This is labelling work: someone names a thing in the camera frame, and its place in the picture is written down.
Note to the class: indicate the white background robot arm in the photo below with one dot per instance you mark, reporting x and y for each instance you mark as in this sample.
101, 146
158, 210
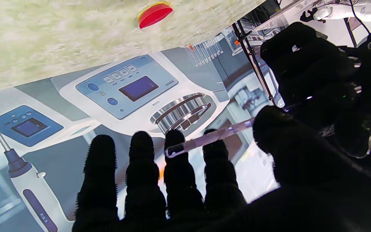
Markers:
346, 11

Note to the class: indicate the red round filter paper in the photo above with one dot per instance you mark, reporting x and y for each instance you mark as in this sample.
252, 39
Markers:
155, 16

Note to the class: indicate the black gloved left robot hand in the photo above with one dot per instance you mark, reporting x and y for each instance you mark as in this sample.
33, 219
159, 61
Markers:
311, 74

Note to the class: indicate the printed laboratory backdrop poster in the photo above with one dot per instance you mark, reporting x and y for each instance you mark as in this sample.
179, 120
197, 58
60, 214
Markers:
60, 154

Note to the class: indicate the clear culture dish yellow base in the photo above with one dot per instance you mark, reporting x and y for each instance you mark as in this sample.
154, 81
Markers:
147, 8

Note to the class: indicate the black backdrop frame pole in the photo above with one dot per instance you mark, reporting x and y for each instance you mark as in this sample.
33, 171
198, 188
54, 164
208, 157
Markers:
256, 67

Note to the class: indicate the printed side backdrop poster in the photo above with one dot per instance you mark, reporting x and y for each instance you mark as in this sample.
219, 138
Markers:
266, 80

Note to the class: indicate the black orange-tipped spring clamp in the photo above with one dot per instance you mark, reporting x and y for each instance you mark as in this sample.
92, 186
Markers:
239, 39

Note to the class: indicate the black background robot end fitting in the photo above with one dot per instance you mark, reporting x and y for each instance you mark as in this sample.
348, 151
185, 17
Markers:
309, 15

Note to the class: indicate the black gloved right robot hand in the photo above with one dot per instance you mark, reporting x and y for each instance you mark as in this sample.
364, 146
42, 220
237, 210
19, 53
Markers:
317, 199

